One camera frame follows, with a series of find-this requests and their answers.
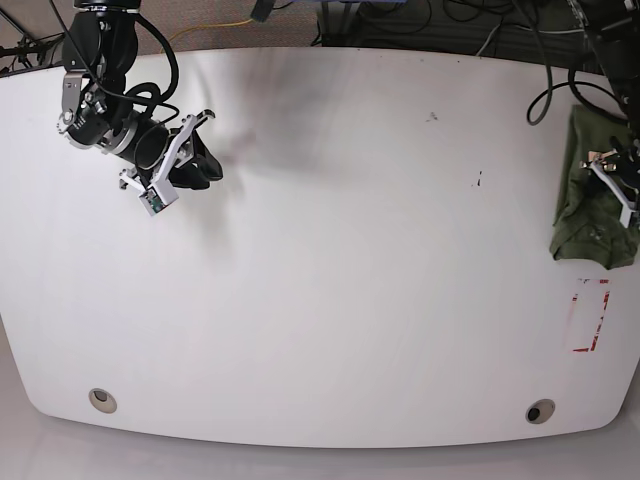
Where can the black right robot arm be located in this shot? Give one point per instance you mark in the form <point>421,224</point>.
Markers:
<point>102,42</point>

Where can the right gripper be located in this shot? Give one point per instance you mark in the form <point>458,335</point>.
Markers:
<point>125,127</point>

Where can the right table grommet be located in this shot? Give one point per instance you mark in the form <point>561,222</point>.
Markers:
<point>540,411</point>

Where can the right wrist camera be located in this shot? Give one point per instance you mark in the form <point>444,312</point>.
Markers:
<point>158,196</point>

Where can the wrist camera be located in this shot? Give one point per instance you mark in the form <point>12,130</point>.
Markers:
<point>158,196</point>
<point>629,216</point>

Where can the green T-shirt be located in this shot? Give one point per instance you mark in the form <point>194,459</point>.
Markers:
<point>586,224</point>

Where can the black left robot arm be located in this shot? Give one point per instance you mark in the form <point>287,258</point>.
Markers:
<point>611,29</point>

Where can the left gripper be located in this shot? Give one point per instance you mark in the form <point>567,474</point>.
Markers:
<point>618,167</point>

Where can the table grommet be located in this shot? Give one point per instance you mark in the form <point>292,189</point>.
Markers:
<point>102,401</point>
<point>540,411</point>

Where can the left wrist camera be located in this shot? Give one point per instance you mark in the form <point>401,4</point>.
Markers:
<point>629,216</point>

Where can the red tape marking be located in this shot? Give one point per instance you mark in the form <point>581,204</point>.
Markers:
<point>588,308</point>

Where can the left table grommet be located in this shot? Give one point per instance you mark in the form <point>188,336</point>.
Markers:
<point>102,401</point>

